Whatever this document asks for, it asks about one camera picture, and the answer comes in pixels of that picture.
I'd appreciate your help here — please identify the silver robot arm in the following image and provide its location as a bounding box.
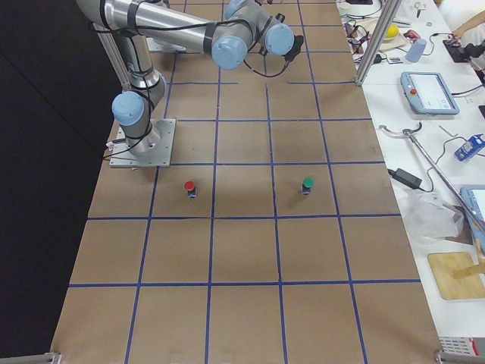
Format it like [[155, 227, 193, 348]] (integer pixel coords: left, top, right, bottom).
[[77, 0, 304, 168]]

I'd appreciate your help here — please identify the red push button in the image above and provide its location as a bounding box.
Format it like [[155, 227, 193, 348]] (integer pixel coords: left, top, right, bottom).
[[183, 180, 197, 199]]

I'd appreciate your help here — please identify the green push button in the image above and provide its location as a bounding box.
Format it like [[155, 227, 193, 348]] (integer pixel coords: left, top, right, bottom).
[[302, 177, 314, 195]]

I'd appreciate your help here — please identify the black power adapter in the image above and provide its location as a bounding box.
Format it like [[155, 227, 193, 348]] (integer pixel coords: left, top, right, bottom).
[[390, 168, 422, 190]]

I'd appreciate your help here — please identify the metal grabber stick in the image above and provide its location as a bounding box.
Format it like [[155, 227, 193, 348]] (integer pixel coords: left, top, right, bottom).
[[378, 122, 484, 233]]

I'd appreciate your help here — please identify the clear plastic bag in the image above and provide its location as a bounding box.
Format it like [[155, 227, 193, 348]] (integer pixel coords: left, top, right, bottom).
[[398, 190, 465, 244]]

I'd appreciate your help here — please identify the blue teach pendant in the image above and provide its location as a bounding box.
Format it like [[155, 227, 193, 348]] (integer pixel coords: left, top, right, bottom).
[[400, 71, 460, 116], [460, 184, 484, 233]]

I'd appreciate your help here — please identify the yellow lemon toy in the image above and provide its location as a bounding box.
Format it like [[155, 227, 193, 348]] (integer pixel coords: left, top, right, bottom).
[[384, 25, 399, 40]]

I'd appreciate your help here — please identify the blue plastic cup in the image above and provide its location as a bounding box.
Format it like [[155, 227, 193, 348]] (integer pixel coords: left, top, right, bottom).
[[405, 38, 427, 63]]

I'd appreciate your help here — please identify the wooden cutting board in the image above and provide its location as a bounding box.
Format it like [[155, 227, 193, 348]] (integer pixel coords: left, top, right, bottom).
[[427, 252, 484, 300]]

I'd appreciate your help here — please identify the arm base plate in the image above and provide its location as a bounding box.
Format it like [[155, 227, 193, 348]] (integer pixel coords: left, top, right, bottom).
[[109, 119, 177, 168], [146, 37, 187, 53]]

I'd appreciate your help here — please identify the aluminium frame post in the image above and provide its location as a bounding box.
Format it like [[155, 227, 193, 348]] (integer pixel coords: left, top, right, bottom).
[[355, 0, 402, 86]]

